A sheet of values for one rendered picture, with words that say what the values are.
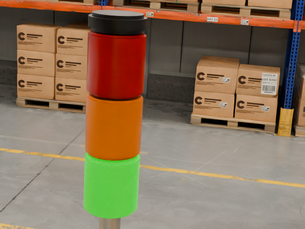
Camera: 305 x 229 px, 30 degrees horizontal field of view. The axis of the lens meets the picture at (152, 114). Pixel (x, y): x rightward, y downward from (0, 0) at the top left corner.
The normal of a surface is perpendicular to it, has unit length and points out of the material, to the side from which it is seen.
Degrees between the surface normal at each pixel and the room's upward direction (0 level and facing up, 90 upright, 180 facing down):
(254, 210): 0
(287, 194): 0
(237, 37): 90
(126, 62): 90
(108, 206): 90
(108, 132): 90
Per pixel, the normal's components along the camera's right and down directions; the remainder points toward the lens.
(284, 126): -0.18, 0.26
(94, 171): -0.57, 0.20
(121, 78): 0.18, 0.28
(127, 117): 0.43, 0.27
